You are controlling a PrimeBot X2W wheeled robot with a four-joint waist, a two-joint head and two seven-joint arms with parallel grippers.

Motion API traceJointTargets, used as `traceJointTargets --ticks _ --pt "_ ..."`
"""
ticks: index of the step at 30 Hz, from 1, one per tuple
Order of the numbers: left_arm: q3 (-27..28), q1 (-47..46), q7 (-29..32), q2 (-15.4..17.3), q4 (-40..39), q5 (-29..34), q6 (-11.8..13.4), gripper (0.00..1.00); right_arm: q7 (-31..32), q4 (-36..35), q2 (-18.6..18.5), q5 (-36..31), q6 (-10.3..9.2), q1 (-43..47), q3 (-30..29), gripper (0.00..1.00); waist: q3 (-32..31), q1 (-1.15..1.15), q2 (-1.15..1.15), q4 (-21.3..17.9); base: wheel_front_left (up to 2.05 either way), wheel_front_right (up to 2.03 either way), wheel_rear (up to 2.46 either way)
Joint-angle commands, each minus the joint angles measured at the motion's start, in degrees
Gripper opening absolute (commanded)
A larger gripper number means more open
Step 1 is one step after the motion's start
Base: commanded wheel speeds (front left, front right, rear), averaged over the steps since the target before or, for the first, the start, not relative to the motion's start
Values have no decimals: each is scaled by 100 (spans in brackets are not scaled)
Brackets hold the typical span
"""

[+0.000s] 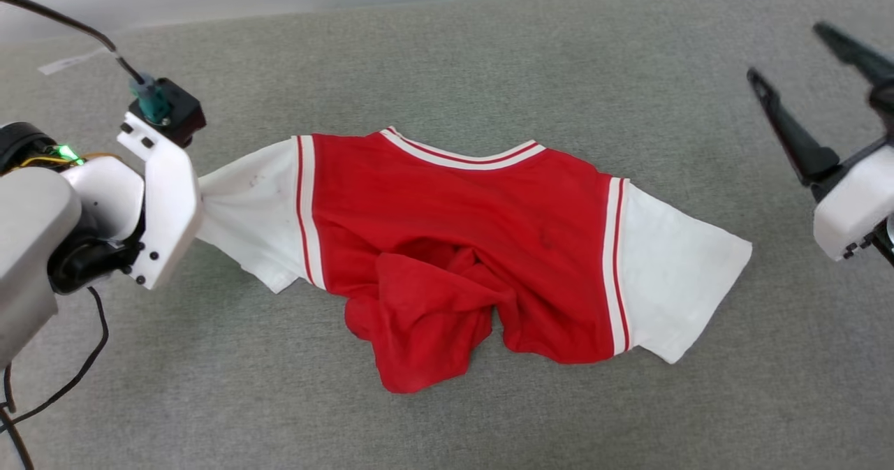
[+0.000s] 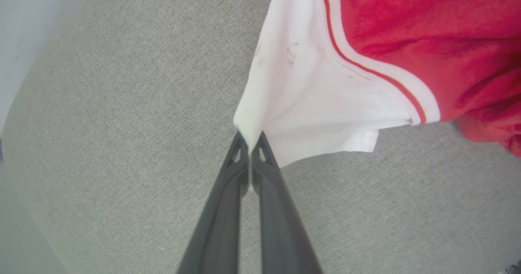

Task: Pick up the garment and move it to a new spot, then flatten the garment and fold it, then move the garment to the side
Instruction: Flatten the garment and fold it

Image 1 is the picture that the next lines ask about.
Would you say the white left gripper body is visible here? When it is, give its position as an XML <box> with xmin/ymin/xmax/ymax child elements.
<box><xmin>117</xmin><ymin>112</ymin><xmax>205</xmax><ymax>291</ymax></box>

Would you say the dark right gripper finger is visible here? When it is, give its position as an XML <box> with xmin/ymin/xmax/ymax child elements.
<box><xmin>812</xmin><ymin>22</ymin><xmax>894</xmax><ymax>135</ymax></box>
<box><xmin>746</xmin><ymin>67</ymin><xmax>842</xmax><ymax>186</ymax></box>

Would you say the white paper cable tag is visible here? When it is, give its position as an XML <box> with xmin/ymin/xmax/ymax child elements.
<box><xmin>38</xmin><ymin>47</ymin><xmax>112</xmax><ymax>77</ymax></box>

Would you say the thin black cable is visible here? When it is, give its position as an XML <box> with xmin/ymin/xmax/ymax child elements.
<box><xmin>0</xmin><ymin>286</ymin><xmax>110</xmax><ymax>470</ymax></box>
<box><xmin>0</xmin><ymin>0</ymin><xmax>146</xmax><ymax>85</ymax></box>

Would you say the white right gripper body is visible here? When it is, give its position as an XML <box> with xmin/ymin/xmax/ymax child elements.
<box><xmin>812</xmin><ymin>143</ymin><xmax>894</xmax><ymax>263</ymax></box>

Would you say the red and white jersey shirt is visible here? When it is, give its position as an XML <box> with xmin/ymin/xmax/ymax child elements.
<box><xmin>196</xmin><ymin>126</ymin><xmax>754</xmax><ymax>395</ymax></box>

